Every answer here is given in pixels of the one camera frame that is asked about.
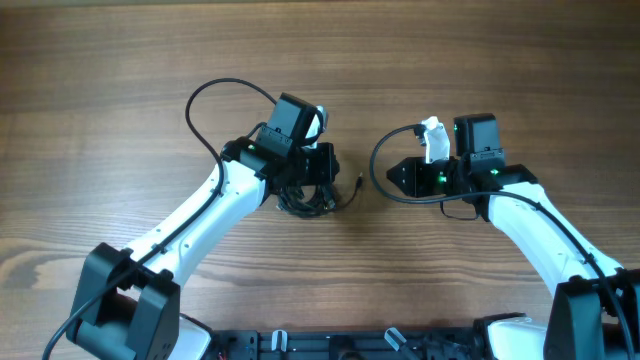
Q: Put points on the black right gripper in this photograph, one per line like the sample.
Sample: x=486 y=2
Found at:
x=413 y=169

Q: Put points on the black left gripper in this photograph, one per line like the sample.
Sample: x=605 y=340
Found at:
x=325 y=171

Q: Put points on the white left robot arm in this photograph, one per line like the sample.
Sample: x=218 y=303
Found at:
x=127 y=302

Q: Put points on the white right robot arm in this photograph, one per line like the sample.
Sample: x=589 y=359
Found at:
x=595 y=310

